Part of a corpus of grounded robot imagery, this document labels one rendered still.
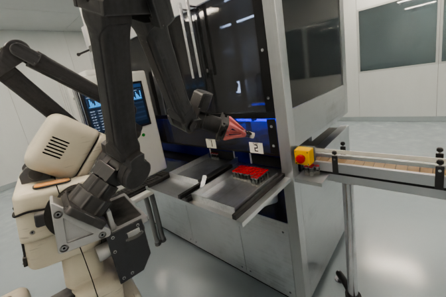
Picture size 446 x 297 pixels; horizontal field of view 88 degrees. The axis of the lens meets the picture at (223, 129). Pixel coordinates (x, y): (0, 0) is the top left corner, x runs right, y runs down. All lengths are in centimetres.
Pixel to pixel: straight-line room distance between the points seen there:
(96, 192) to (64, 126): 20
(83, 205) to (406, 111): 554
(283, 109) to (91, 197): 83
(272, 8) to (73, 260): 112
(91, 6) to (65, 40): 605
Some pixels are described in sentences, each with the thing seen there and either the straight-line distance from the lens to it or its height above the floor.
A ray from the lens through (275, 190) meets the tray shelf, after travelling 110.
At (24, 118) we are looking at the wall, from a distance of 611.
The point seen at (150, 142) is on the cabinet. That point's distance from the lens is 176.
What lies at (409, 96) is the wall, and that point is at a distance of 564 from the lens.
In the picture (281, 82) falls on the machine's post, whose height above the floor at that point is 135.
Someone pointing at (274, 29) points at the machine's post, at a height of 157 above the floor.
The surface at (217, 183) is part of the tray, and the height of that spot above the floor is 88.
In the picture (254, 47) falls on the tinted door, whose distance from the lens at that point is 116.
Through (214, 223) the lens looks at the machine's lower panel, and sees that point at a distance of 180.
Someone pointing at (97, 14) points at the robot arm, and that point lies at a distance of 44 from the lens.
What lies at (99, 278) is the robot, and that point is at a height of 90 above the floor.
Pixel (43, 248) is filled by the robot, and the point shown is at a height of 107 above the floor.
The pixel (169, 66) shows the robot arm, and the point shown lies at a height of 145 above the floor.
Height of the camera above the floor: 141
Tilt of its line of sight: 13 degrees down
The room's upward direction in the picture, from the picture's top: 10 degrees counter-clockwise
